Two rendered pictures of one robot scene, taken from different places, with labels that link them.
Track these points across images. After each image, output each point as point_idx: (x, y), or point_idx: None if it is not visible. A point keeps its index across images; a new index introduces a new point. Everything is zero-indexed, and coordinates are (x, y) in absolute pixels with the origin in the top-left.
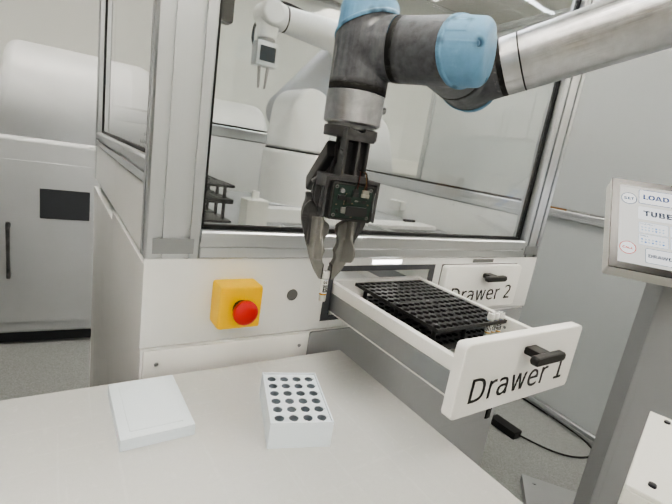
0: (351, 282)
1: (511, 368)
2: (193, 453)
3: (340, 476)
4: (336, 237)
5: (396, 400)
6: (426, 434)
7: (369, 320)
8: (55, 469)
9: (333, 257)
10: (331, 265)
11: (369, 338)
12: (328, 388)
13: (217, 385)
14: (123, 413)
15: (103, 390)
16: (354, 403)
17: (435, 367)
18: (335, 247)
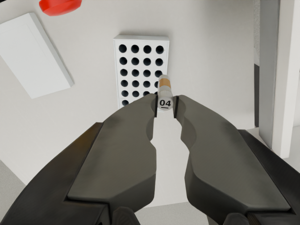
0: None
1: None
2: (77, 100)
3: (161, 124)
4: (195, 139)
5: (249, 52)
6: (241, 97)
7: (275, 3)
8: (11, 104)
9: (184, 110)
10: (173, 117)
11: (260, 11)
12: (188, 27)
13: (77, 17)
14: (18, 72)
15: None
16: (203, 54)
17: (268, 127)
18: (186, 131)
